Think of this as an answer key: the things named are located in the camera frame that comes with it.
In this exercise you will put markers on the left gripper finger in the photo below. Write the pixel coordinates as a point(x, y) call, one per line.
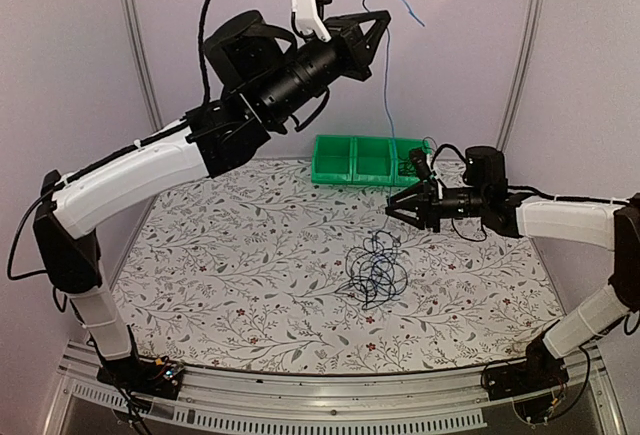
point(372, 42)
point(380, 20)

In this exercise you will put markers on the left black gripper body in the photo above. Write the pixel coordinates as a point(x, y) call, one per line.
point(352, 64)

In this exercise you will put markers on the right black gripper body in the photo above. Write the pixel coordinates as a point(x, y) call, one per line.
point(433, 213)

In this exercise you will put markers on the green bin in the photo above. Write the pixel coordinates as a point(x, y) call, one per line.
point(332, 160)
point(372, 161)
point(403, 172)

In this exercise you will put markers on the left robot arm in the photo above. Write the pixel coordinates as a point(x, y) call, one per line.
point(267, 74)

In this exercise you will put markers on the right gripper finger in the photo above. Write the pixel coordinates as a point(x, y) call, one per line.
point(410, 197)
point(415, 218)

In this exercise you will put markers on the aluminium post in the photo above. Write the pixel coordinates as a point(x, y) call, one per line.
point(531, 23)
point(134, 33)

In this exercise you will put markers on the floral table mat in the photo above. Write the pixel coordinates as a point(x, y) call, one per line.
point(261, 269)

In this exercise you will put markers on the middle green bin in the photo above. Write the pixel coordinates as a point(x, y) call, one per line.
point(372, 161)

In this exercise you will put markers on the left green bin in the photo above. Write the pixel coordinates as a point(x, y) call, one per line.
point(332, 160)

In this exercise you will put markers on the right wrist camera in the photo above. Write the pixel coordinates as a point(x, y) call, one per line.
point(427, 182)

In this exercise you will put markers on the left aluminium post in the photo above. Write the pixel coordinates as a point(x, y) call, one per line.
point(134, 33)

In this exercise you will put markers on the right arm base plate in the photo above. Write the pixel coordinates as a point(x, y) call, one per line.
point(508, 379)

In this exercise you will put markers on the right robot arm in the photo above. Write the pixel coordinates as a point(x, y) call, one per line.
point(524, 211)

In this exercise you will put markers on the right green bin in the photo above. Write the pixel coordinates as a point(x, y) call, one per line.
point(403, 172)

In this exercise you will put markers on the front aluminium rail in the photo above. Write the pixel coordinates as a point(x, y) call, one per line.
point(221, 401)

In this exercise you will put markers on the right aluminium post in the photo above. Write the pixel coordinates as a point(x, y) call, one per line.
point(531, 23)

